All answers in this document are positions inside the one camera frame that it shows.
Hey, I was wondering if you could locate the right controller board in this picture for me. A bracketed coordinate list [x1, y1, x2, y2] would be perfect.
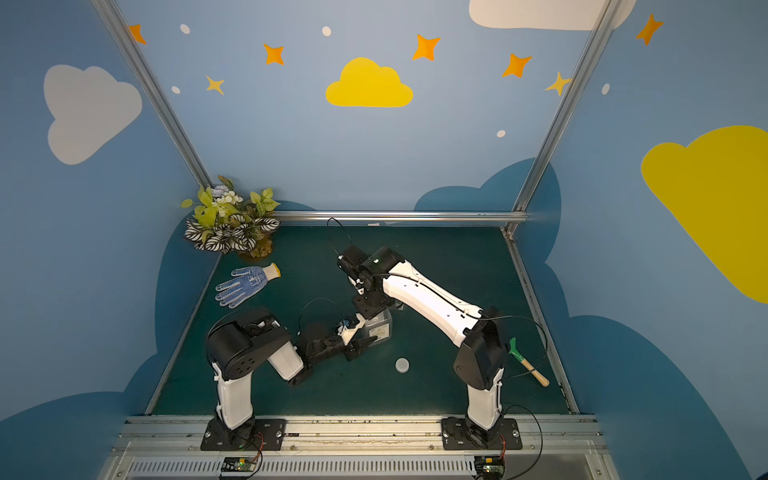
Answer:
[473, 456, 506, 480]

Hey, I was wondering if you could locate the blue dotted work glove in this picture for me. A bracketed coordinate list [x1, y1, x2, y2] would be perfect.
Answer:
[215, 263, 282, 309]

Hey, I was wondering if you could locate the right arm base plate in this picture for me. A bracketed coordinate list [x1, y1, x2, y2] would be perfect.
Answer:
[440, 417, 523, 450]

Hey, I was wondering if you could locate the white bottle cap right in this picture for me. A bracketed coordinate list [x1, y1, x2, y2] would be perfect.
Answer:
[395, 357, 410, 374]

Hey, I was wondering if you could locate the left controller board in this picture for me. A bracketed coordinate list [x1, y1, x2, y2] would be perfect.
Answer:
[220, 457, 259, 477]

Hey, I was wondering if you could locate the right aluminium frame post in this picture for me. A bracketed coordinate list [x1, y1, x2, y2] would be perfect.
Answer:
[503, 0, 634, 240]

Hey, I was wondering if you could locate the artificial potted plant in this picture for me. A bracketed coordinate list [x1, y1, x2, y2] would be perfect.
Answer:
[180, 176, 281, 261]

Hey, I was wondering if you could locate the left aluminium frame post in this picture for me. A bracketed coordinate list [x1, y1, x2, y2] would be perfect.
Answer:
[91, 0, 213, 187]

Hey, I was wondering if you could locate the aluminium back frame bar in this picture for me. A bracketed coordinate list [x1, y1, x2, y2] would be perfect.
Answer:
[274, 211, 527, 226]

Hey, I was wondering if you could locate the green toy rake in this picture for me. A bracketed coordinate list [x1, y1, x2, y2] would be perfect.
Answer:
[509, 337, 550, 387]

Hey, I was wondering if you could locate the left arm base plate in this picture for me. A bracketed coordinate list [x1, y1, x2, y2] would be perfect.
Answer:
[200, 417, 286, 451]

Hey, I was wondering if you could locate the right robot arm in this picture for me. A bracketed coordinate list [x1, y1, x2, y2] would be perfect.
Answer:
[337, 245, 511, 434]

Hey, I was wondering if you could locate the aluminium frame post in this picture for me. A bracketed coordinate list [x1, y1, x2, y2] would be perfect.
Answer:
[91, 0, 213, 187]
[503, 0, 634, 240]

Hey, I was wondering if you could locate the controller board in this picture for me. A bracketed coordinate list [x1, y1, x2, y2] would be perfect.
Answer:
[220, 457, 259, 477]
[473, 456, 506, 480]

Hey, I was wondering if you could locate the aluminium front rail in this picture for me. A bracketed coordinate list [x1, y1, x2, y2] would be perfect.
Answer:
[99, 414, 619, 479]

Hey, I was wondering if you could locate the square clear plastic bottle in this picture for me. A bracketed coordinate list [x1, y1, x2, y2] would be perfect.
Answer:
[362, 309, 393, 345]

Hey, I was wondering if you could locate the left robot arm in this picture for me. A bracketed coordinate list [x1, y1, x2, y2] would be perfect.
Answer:
[206, 308, 378, 434]

